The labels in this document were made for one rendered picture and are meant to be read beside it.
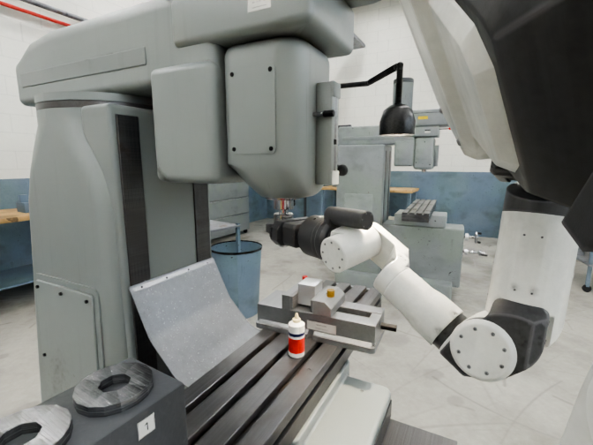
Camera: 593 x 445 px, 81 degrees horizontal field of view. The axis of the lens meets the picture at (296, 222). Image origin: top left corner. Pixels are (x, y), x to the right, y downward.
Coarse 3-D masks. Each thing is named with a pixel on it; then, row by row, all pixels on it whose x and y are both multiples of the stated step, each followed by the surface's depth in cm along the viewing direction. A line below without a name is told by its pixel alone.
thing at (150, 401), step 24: (96, 384) 43; (120, 384) 45; (144, 384) 43; (168, 384) 45; (48, 408) 39; (72, 408) 41; (96, 408) 39; (120, 408) 40; (144, 408) 41; (168, 408) 44; (0, 432) 36; (24, 432) 37; (48, 432) 36; (72, 432) 37; (96, 432) 37; (120, 432) 38; (144, 432) 41; (168, 432) 44
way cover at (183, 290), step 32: (128, 288) 88; (160, 288) 95; (192, 288) 104; (224, 288) 114; (160, 320) 92; (192, 320) 99; (224, 320) 107; (160, 352) 87; (192, 352) 93; (224, 352) 97
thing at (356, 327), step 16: (272, 304) 100; (288, 304) 96; (352, 304) 99; (272, 320) 99; (288, 320) 97; (304, 320) 94; (320, 320) 92; (336, 320) 90; (352, 320) 89; (368, 320) 89; (304, 336) 94; (320, 336) 92; (336, 336) 91; (352, 336) 89; (368, 336) 87; (368, 352) 86
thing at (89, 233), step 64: (64, 128) 86; (128, 128) 84; (64, 192) 90; (128, 192) 86; (192, 192) 106; (64, 256) 94; (128, 256) 87; (192, 256) 108; (64, 320) 96; (128, 320) 89; (64, 384) 100
